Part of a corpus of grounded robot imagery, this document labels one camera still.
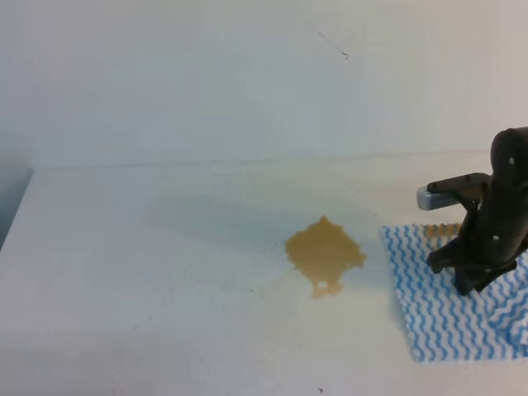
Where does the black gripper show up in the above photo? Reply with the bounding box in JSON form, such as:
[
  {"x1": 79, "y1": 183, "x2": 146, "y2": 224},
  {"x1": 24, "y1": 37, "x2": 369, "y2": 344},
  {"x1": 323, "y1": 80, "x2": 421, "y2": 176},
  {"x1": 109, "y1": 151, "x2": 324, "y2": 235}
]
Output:
[{"x1": 426, "y1": 127, "x2": 527, "y2": 295}]

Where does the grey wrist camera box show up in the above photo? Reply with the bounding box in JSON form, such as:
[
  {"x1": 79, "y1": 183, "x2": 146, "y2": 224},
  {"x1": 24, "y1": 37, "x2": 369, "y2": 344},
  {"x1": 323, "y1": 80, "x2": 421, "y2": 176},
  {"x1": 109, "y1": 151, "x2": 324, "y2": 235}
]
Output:
[{"x1": 417, "y1": 186, "x2": 460, "y2": 211}]

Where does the blue white wavy rag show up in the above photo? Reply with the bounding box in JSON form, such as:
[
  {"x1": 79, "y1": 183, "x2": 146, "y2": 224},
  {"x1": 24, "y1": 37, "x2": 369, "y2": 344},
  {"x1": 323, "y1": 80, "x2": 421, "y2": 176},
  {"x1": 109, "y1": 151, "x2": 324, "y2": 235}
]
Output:
[{"x1": 382, "y1": 224, "x2": 527, "y2": 362}]

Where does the brown coffee stain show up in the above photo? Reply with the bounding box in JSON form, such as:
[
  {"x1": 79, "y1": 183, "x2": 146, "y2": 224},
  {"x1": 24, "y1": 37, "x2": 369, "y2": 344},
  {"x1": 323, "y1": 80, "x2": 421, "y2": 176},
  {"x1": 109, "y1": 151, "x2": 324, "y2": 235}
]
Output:
[{"x1": 285, "y1": 215, "x2": 367, "y2": 299}]

